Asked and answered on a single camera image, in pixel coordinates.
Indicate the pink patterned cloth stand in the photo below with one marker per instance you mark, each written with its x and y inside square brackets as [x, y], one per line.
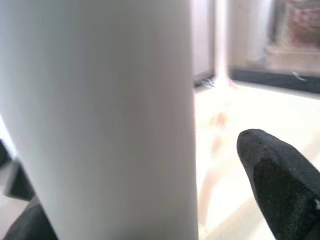
[300, 30]

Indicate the white plastic children table top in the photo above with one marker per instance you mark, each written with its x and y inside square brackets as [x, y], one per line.
[262, 112]

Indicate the white plastic table leg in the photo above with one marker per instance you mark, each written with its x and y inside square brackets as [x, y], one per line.
[221, 37]
[100, 112]

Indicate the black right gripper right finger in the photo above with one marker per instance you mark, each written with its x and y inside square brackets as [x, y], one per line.
[282, 190]

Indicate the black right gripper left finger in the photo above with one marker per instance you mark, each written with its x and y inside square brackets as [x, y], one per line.
[32, 225]

